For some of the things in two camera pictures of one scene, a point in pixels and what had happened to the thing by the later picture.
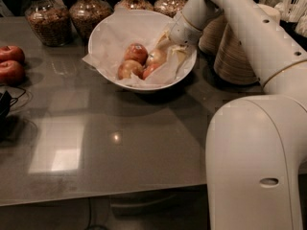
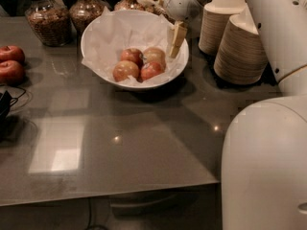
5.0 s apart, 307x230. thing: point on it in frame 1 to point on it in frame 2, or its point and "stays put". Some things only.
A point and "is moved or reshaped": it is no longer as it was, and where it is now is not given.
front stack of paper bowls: (230, 60) stays put
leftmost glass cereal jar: (48, 16) stays put
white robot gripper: (184, 31) to (177, 2)
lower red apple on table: (11, 73) stays put
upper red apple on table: (11, 53) stays put
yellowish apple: (156, 57) is moved or reshaped
